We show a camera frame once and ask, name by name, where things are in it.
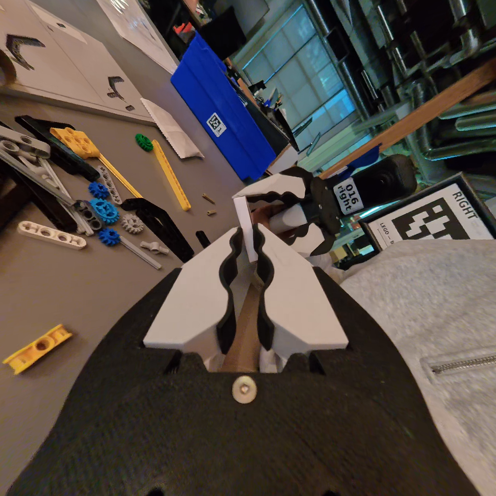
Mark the grey lego gear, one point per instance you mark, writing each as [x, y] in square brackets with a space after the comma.
[132, 223]

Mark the yellow lego block with holes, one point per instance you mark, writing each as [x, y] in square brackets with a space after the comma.
[77, 141]

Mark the grey lego axle connector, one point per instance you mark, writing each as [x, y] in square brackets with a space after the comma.
[155, 247]

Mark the wooden beam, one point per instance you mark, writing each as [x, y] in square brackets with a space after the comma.
[426, 108]

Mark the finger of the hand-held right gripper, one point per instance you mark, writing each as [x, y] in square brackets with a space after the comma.
[271, 186]
[292, 219]

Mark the grey lego axle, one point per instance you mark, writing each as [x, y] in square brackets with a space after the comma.
[141, 254]

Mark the long grey lego beam assembly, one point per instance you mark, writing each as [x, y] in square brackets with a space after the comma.
[42, 176]

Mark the large light blue lego gear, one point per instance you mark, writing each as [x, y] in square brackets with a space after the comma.
[104, 211]

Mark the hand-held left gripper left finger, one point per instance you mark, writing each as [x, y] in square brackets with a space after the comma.
[186, 298]

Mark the dark blue lego gear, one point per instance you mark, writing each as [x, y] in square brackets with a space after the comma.
[98, 190]
[108, 236]

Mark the thin grey lego beam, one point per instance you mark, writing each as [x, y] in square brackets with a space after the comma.
[109, 185]

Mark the white cardboard box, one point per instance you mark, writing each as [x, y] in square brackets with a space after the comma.
[286, 161]

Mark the long yellow lego beam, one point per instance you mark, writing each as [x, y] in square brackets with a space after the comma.
[172, 176]

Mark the short yellow lego beam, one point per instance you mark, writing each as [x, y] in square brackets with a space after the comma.
[37, 348]

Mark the person's grey jacket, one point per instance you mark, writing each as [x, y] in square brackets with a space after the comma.
[438, 310]

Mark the white lego beam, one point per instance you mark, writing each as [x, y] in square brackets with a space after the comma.
[52, 235]

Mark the green lego gear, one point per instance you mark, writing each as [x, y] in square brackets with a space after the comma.
[144, 142]

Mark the white instruction booklet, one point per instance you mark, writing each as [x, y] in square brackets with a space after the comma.
[69, 58]

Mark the small black lego pin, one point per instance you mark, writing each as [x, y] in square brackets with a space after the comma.
[202, 239]

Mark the black angled lego beam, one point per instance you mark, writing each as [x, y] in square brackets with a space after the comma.
[159, 224]

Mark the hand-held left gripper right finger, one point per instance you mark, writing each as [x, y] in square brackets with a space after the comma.
[306, 302]

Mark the white laminated sheet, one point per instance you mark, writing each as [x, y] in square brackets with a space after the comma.
[143, 35]

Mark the yellow lego axle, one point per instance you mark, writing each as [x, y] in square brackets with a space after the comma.
[120, 175]

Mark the black lego frame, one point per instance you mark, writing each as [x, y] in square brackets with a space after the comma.
[46, 207]

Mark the blue plastic bin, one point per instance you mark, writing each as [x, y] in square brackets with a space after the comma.
[217, 104]

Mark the blue cloth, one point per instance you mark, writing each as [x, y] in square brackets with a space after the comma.
[364, 159]

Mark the thick grey lego beam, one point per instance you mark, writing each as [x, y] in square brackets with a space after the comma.
[23, 145]

